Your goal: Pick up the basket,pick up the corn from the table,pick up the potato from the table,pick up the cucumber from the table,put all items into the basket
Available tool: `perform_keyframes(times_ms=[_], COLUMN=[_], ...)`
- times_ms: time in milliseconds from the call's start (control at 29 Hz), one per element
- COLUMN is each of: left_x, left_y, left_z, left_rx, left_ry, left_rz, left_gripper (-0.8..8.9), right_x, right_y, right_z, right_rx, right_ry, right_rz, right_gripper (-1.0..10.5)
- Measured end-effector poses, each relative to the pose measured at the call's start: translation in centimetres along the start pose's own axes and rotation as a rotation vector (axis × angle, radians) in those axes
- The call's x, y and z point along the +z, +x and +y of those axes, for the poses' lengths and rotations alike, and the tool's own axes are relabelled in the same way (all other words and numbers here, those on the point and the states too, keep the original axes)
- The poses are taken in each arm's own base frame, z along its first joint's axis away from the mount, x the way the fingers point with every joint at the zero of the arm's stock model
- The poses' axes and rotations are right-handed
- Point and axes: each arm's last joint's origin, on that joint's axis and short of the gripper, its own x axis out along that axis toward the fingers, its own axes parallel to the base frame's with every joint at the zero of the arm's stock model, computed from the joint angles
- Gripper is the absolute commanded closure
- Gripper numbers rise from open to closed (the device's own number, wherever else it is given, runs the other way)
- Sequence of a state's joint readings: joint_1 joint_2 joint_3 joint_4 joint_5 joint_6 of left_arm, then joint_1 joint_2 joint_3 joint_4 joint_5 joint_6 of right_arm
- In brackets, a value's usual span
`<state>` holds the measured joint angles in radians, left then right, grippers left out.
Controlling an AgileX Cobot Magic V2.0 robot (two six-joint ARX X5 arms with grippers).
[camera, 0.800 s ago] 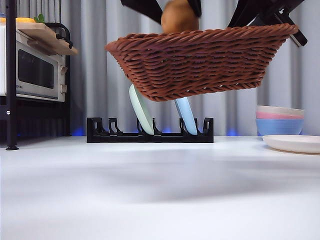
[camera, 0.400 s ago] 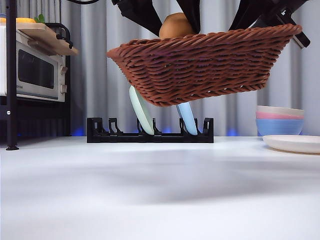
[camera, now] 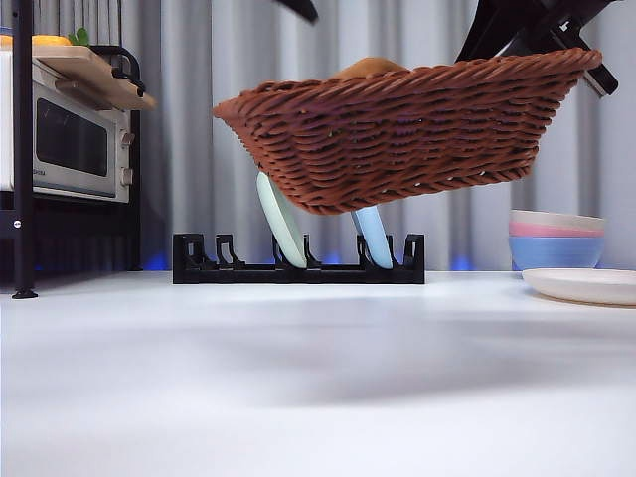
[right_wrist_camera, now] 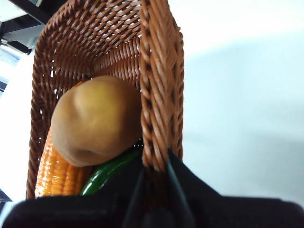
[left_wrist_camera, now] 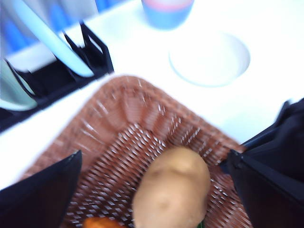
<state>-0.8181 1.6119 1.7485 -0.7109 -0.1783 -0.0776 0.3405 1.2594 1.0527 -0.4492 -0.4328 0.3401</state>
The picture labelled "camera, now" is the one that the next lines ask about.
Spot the brown potato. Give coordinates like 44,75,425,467
331,57,404,80

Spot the brown wicker basket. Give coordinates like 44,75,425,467
212,48,604,216

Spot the grey curtain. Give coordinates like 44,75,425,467
0,0,636,273

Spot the pink bowl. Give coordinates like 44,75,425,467
509,222,606,239

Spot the blue bowl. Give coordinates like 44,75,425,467
509,236,605,272

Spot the wooden cutting board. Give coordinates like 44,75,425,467
32,47,158,113

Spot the pale green plate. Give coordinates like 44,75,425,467
255,171,308,269

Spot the pale blue plate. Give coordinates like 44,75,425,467
350,206,394,269

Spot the white plate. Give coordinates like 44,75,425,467
521,267,636,307

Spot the yellow fruit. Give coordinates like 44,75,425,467
0,34,74,49

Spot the cream toaster oven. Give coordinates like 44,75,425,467
0,49,136,205

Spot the black plate rack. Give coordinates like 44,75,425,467
172,232,426,285

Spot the black curved handle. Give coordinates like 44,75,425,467
89,45,147,99

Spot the black metal shelf frame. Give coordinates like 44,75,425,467
0,0,144,300

